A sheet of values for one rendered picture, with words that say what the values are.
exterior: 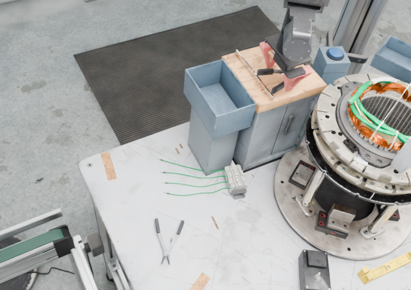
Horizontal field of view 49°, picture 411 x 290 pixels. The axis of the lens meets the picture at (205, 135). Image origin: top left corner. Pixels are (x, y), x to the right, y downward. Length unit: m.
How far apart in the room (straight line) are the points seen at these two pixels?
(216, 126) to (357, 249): 0.48
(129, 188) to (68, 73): 1.54
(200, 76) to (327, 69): 0.36
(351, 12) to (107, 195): 0.88
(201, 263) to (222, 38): 1.98
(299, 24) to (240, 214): 0.54
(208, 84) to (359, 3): 0.51
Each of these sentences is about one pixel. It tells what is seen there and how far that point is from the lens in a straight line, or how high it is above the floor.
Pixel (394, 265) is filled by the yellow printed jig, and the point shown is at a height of 0.79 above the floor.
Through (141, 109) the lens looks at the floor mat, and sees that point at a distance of 2.44.
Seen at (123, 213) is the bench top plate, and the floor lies 0.78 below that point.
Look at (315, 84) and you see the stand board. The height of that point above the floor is 1.07.
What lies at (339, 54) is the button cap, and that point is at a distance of 1.30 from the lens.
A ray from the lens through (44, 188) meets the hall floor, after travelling 2.21.
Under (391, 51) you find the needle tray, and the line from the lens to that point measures 1.42.
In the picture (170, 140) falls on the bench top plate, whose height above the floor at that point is 0.78.
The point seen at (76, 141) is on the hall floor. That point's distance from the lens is 2.35.
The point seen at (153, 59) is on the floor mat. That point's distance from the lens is 2.72.
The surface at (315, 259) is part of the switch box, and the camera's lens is 1.14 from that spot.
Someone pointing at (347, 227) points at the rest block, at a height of 0.84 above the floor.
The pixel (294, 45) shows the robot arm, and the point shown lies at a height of 1.27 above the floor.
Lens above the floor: 1.83
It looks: 51 degrees down
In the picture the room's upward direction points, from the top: 8 degrees clockwise
